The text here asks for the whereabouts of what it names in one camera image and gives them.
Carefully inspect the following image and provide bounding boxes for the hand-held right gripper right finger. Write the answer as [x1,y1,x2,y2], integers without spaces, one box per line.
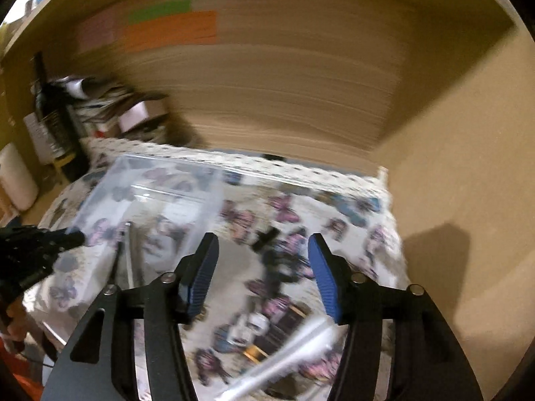
[308,234,486,401]

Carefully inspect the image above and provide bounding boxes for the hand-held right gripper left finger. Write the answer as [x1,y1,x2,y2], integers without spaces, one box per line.
[39,233,220,401]

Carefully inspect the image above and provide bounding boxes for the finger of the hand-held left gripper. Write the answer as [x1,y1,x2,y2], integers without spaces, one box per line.
[39,229,87,255]

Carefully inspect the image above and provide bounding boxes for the small black plastic object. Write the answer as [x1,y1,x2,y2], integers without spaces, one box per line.
[251,228,314,285]

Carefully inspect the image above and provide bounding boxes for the white handheld massager device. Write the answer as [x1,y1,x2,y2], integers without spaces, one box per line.
[217,315,347,401]

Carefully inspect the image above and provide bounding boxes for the clear plastic container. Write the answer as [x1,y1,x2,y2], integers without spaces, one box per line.
[67,154,226,301]

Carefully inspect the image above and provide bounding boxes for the person's left hand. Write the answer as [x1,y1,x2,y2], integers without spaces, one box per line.
[0,296,32,343]

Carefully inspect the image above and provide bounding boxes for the butterfly print lace cloth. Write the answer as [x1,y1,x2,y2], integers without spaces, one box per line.
[25,138,412,401]

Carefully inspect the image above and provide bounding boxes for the dark brown rectangular object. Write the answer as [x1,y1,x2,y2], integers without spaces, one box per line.
[267,305,314,343]

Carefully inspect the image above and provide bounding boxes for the white cylinder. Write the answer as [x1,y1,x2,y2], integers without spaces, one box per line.
[0,142,40,212]

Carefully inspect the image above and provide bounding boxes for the small gold spool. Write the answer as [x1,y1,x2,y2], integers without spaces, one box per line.
[242,343,270,364]

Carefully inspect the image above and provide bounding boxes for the red clothing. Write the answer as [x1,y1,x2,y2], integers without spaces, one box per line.
[0,338,44,401]

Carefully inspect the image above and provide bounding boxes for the tall dark bottle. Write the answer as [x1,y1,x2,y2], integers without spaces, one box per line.
[31,52,90,180]

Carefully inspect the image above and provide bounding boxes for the pile of papers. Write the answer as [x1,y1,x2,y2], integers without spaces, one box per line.
[75,84,168,143]

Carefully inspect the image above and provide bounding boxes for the pale pink small box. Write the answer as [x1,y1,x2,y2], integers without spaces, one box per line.
[117,100,168,132]

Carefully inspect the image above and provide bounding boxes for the pink sticky note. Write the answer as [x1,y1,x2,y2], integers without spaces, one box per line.
[75,10,126,53]

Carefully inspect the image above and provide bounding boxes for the orange sticky note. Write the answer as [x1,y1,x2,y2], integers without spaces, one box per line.
[121,10,219,53]

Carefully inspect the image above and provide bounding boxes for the green sticky note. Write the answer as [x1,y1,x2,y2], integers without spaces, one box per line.
[127,0,194,25]

